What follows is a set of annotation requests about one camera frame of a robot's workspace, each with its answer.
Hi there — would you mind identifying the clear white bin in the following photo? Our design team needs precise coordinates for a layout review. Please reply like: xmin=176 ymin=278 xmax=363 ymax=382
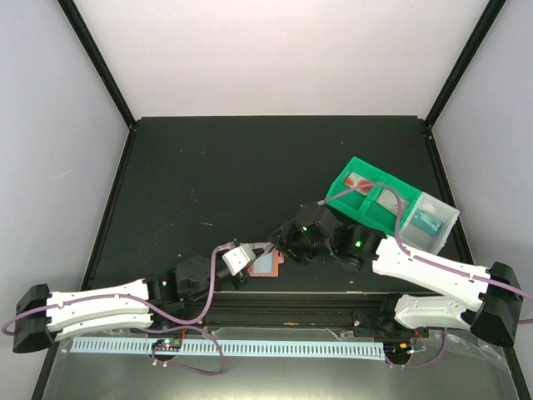
xmin=400 ymin=192 xmax=460 ymax=254

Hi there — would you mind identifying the black corner frame post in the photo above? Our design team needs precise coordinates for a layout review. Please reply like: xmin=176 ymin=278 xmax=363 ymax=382
xmin=57 ymin=0 xmax=136 ymax=128
xmin=425 ymin=0 xmax=507 ymax=128

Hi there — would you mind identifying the teal card in clear bin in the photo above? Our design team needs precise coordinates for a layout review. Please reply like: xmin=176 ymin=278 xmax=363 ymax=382
xmin=411 ymin=208 xmax=443 ymax=236

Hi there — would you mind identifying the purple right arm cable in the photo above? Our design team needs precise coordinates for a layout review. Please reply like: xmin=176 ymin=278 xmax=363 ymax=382
xmin=318 ymin=182 xmax=533 ymax=370

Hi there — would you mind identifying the green bin with red card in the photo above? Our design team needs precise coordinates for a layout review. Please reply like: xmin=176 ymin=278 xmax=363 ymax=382
xmin=326 ymin=157 xmax=386 ymax=220

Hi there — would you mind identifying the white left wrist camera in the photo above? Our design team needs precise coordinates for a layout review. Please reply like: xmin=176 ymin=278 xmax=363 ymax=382
xmin=221 ymin=243 xmax=255 ymax=275

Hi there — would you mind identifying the black corner frame post left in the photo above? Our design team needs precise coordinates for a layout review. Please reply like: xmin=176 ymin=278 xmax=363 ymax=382
xmin=57 ymin=0 xmax=136 ymax=128

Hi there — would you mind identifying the black corner frame post right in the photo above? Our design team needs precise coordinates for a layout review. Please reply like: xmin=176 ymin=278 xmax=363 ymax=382
xmin=425 ymin=0 xmax=507 ymax=128

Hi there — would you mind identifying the green middle bin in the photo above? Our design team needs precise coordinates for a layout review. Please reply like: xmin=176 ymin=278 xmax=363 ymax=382
xmin=359 ymin=173 xmax=421 ymax=236

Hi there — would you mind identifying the right controller circuit board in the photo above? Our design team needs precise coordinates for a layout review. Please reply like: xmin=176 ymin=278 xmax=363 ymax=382
xmin=384 ymin=341 xmax=427 ymax=358

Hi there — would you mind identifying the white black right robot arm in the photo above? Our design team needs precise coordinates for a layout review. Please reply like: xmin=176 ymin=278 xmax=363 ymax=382
xmin=268 ymin=203 xmax=524 ymax=347

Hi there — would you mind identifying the left controller circuit board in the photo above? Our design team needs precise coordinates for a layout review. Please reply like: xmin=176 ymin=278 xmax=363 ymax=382
xmin=152 ymin=338 xmax=182 ymax=352

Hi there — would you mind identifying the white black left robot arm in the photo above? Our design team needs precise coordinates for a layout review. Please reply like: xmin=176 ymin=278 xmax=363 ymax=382
xmin=2 ymin=243 xmax=272 ymax=353

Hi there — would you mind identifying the white VIP card in bin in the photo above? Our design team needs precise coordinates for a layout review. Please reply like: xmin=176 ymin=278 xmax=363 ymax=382
xmin=376 ymin=189 xmax=410 ymax=216

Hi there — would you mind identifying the red white april card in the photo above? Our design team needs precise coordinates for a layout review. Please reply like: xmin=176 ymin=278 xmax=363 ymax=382
xmin=342 ymin=172 xmax=372 ymax=197

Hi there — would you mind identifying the white slotted cable duct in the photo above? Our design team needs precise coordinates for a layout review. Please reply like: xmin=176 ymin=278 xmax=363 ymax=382
xmin=70 ymin=337 xmax=386 ymax=361

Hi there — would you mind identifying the pink leather card holder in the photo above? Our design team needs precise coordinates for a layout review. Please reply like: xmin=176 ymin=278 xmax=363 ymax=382
xmin=248 ymin=249 xmax=285 ymax=278

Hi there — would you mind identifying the controller circuit board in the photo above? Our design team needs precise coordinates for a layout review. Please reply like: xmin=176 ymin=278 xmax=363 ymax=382
xmin=384 ymin=341 xmax=427 ymax=358
xmin=152 ymin=338 xmax=182 ymax=352

